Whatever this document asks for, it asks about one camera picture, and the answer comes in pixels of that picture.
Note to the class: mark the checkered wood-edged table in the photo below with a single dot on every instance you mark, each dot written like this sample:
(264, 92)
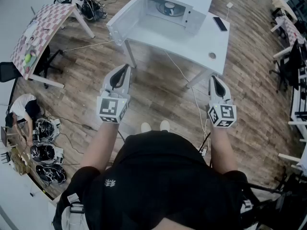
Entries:
(48, 30)

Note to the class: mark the person's black clothing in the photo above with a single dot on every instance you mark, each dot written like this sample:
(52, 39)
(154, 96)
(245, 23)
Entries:
(156, 176)

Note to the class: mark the person's right white shoe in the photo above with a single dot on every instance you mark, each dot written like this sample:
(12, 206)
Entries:
(165, 125)

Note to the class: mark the green round fruit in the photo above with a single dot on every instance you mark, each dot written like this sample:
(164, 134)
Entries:
(28, 58)

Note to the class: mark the person's white shoe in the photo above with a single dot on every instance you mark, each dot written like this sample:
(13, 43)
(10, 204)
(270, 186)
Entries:
(145, 127)
(165, 125)

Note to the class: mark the white table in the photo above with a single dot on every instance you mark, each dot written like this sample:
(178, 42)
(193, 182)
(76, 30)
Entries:
(192, 47)

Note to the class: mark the person's left forearm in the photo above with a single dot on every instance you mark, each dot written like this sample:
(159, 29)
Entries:
(100, 145)

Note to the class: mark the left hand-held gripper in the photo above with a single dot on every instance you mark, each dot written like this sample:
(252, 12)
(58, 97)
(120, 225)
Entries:
(108, 106)

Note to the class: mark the white power strip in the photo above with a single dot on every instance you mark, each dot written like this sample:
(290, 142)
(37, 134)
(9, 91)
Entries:
(203, 151)

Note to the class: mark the white curved desk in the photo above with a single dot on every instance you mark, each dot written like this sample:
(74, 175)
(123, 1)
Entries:
(14, 200)

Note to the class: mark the checkered white-framed table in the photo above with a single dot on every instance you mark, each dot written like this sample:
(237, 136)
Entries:
(291, 31)

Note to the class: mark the person's left white shoe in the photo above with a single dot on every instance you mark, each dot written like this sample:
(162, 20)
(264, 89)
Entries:
(145, 127)

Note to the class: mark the black router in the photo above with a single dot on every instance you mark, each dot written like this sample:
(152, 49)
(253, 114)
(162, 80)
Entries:
(5, 157)

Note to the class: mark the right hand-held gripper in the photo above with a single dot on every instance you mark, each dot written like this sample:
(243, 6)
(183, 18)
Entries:
(225, 112)

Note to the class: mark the black office chair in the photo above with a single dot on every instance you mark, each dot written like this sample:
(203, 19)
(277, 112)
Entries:
(8, 72)
(44, 61)
(290, 63)

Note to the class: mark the white plate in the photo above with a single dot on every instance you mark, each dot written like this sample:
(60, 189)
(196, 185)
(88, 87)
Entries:
(45, 14)

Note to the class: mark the white cloth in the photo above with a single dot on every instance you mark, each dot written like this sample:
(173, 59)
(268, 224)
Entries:
(31, 29)

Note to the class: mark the white metal rack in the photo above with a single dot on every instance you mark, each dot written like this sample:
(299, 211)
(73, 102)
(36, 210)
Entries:
(296, 115)

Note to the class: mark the black phone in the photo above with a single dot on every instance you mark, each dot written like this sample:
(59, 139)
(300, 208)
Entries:
(220, 23)

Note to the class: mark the white waist pack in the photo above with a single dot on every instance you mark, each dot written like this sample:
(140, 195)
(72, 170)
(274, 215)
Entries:
(74, 217)

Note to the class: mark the person's right forearm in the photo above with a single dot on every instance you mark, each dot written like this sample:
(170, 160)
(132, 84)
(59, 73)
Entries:
(221, 150)

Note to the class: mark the black equipment stand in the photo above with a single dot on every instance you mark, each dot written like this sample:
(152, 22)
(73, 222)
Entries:
(266, 188)

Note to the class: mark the white power adapter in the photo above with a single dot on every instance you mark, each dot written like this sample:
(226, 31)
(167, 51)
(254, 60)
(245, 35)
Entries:
(229, 5)

